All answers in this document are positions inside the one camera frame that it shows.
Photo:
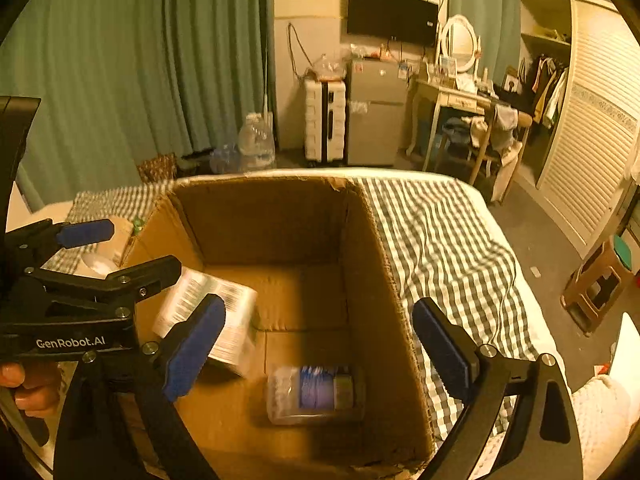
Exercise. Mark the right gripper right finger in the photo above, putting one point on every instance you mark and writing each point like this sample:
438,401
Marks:
541,441

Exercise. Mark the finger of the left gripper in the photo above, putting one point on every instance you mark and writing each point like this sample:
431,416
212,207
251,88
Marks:
139,282
39,241

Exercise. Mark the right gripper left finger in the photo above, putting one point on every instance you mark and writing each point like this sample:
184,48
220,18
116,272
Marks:
94,441

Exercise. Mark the green white medicine box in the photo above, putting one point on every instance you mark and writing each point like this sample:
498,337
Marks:
222,313

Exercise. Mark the clear plastic bottle blue label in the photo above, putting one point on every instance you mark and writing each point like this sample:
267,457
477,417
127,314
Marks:
315,395

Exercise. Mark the person left hand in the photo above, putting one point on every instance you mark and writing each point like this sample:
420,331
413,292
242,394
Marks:
35,386

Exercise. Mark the brown patterned bag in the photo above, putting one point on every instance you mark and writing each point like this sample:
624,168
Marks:
158,169

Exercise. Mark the wooden stool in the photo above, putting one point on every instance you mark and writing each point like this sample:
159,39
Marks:
593,289

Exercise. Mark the large green curtain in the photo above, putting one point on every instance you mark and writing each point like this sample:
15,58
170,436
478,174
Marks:
122,81

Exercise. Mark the crumpled blue water bottles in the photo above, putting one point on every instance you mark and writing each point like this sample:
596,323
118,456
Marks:
225,160

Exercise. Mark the brown cardboard box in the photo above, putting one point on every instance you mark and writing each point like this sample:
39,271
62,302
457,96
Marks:
310,249

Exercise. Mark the large clear water jug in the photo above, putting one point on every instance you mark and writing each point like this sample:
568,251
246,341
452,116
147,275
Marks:
256,144

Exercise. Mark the white louvered wardrobe door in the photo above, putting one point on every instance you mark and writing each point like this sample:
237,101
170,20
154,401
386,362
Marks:
583,178

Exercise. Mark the wooden chair with clothes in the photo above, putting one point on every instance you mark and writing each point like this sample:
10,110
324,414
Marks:
498,139

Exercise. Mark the white suitcase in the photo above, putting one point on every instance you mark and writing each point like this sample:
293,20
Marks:
325,120

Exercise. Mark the white dressing table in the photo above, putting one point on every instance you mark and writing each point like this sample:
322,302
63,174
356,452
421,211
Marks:
429,106

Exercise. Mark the silver mini fridge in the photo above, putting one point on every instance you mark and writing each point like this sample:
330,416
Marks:
376,112

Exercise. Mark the white oval vanity mirror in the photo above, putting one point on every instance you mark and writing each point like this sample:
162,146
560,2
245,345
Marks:
459,47

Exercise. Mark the narrow green curtain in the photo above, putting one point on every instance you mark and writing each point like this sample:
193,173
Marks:
498,23

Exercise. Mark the black wall television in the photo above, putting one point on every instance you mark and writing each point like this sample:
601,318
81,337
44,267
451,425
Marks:
406,21

